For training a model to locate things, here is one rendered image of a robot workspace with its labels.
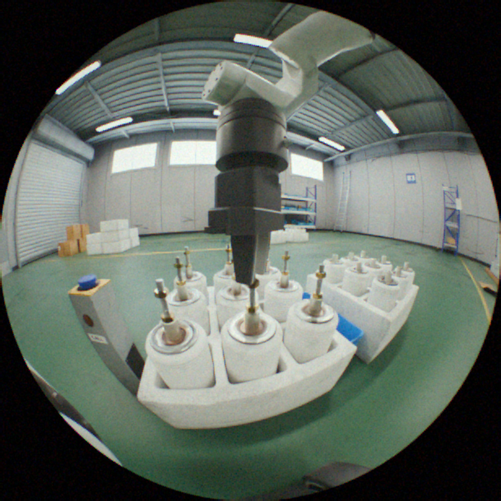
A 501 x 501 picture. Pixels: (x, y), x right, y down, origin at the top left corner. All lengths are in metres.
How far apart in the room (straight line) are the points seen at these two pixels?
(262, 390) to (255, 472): 0.24
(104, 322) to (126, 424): 0.29
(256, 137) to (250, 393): 0.31
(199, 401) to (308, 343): 0.19
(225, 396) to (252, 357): 0.08
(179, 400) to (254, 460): 0.23
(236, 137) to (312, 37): 0.17
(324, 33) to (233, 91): 0.14
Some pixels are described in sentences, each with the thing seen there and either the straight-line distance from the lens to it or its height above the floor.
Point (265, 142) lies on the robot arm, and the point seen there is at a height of 0.48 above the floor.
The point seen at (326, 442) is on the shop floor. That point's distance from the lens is 0.44.
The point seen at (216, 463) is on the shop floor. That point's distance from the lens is 0.41.
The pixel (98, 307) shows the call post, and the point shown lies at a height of 0.29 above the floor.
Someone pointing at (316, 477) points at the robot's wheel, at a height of 0.13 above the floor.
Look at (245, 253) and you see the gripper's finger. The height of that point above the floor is 0.37.
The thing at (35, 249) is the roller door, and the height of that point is 0.27.
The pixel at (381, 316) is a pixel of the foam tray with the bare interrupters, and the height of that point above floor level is 0.18.
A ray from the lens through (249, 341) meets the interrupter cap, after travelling 0.21.
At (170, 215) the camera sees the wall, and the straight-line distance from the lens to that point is 5.43.
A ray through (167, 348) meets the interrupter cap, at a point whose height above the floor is 0.25.
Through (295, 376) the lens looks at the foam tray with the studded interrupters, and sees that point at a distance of 0.27.
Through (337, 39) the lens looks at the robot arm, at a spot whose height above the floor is 0.62.
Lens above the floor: 0.41
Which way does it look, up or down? 12 degrees down
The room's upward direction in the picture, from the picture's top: straight up
